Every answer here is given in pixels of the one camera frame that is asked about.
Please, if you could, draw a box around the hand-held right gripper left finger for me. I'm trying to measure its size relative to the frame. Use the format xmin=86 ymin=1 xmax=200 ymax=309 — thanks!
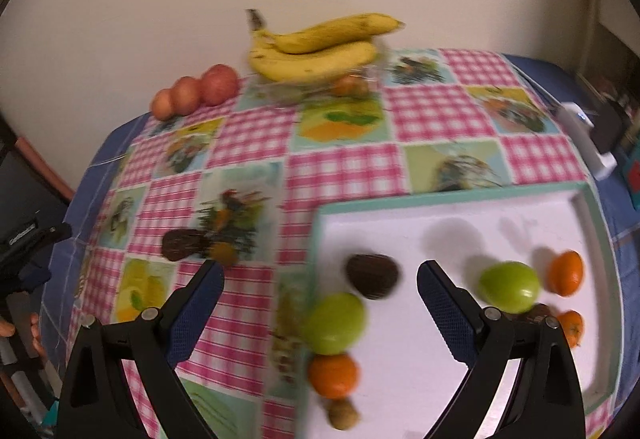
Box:
xmin=57 ymin=259 xmax=226 ymax=439

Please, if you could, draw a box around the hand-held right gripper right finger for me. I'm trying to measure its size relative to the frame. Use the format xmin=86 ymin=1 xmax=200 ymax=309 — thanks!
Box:
xmin=416 ymin=260 xmax=586 ymax=439

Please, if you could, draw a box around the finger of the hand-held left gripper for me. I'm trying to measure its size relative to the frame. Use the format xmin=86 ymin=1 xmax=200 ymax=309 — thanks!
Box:
xmin=0 ymin=261 xmax=53 ymax=295

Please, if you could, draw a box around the small green apple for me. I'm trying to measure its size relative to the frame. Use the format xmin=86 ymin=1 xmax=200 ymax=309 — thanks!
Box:
xmin=479 ymin=260 xmax=542 ymax=314

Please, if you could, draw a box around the dark wrinkled passion fruit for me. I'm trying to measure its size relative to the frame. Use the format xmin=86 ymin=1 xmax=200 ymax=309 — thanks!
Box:
xmin=162 ymin=229 xmax=208 ymax=262
xmin=345 ymin=253 xmax=401 ymax=301

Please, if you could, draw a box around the white tray with teal rim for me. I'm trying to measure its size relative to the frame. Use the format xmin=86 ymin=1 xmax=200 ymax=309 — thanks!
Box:
xmin=300 ymin=182 xmax=626 ymax=439

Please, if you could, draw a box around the mandarin orange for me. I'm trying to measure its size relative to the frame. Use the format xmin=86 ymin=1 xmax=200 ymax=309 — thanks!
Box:
xmin=332 ymin=75 xmax=371 ymax=98
xmin=307 ymin=353 xmax=361 ymax=400
xmin=547 ymin=250 xmax=585 ymax=297
xmin=556 ymin=310 xmax=585 ymax=349

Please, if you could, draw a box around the large green apple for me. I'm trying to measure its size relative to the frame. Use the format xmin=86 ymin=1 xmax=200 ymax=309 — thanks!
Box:
xmin=302 ymin=291 xmax=368 ymax=355

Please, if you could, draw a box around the pink checkered printed tablecloth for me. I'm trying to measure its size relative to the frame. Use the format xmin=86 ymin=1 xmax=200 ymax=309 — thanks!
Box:
xmin=75 ymin=46 xmax=621 ymax=439

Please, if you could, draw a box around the red apple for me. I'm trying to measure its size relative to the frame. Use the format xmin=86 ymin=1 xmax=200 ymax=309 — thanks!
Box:
xmin=151 ymin=89 xmax=176 ymax=121
xmin=200 ymin=64 xmax=240 ymax=107
xmin=170 ymin=76 xmax=201 ymax=116

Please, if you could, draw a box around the white device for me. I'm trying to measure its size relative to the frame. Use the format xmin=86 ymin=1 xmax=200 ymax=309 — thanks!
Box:
xmin=557 ymin=102 xmax=618 ymax=180

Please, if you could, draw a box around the teal box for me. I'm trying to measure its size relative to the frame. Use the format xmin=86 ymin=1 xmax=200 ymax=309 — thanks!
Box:
xmin=620 ymin=146 xmax=640 ymax=207

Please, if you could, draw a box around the black device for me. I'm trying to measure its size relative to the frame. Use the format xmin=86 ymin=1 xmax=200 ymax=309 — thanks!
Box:
xmin=590 ymin=102 xmax=626 ymax=155

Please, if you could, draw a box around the clear plastic container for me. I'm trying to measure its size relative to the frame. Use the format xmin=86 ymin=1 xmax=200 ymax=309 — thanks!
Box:
xmin=252 ymin=36 xmax=392 ymax=104

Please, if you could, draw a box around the yellow banana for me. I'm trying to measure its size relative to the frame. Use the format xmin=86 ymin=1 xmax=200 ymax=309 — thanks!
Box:
xmin=246 ymin=9 xmax=378 ymax=82
xmin=272 ymin=12 xmax=406 ymax=55

